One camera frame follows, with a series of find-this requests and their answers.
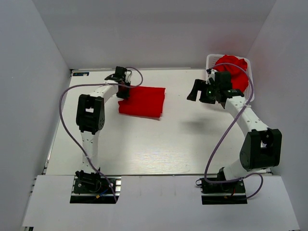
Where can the red t shirt pile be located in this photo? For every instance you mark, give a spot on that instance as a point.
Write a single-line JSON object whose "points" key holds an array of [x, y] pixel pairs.
{"points": [[239, 79]]}

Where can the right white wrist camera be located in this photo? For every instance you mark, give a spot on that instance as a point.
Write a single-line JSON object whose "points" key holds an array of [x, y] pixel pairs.
{"points": [[211, 76]]}

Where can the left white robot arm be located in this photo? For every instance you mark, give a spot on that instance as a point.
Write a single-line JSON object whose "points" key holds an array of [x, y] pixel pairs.
{"points": [[90, 117]]}

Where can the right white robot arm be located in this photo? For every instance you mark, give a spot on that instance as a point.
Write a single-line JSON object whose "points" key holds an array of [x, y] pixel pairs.
{"points": [[261, 148]]}

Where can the white plastic basket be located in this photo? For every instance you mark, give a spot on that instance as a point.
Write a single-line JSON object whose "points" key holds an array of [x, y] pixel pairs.
{"points": [[211, 60]]}

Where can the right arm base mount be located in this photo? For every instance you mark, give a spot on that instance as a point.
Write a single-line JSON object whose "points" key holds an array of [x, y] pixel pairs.
{"points": [[222, 194]]}

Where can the blue table label sticker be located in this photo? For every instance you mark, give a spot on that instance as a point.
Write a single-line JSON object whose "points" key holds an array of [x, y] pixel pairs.
{"points": [[79, 74]]}

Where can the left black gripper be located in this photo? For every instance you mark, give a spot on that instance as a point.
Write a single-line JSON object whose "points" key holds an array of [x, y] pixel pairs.
{"points": [[123, 96]]}

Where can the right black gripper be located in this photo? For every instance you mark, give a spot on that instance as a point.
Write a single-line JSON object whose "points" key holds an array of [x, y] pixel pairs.
{"points": [[200, 84]]}

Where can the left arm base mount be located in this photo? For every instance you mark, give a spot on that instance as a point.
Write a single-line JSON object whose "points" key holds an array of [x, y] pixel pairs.
{"points": [[84, 192]]}

